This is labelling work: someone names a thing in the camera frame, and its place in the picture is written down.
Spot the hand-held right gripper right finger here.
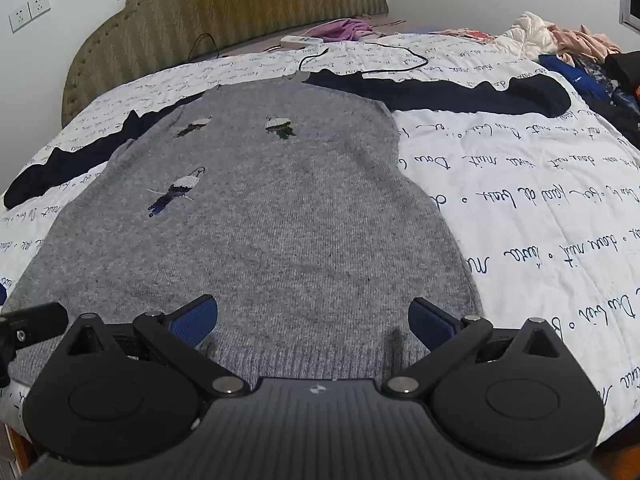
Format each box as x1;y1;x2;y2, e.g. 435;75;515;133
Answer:
381;297;569;402

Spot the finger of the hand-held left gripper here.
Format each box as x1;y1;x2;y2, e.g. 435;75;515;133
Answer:
0;302;69;387

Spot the blue garment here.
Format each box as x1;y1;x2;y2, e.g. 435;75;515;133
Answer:
538;53;601;96

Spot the floral cloth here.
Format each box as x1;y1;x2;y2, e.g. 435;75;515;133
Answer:
429;27;501;44

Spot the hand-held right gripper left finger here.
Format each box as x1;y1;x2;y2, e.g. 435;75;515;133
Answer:
60;295;252;402

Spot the purple cloth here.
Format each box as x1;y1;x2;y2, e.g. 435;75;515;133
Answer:
312;18;374;43

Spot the looped black cable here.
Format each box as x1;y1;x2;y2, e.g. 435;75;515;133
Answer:
188;33;221;59

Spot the grey sweater with navy sleeves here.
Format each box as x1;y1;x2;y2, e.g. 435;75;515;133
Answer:
2;68;572;387

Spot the window frame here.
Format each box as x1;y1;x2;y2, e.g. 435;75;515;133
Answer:
618;0;640;29

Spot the pink cloth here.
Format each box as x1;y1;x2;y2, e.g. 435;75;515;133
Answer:
549;24;624;66

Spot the wooden bed frame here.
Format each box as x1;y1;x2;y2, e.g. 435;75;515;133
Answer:
0;422;30;477

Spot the dark clothing pile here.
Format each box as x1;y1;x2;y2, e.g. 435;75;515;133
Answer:
575;50;640;147

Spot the olive padded headboard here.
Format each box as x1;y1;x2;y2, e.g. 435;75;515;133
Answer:
61;0;390;127

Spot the long black cable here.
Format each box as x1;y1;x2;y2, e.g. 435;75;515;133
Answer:
298;37;430;81

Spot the white power strip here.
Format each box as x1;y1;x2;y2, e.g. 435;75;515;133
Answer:
279;34;325;50

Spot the white blanket with script print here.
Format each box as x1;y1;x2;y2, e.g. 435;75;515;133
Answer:
0;31;640;463

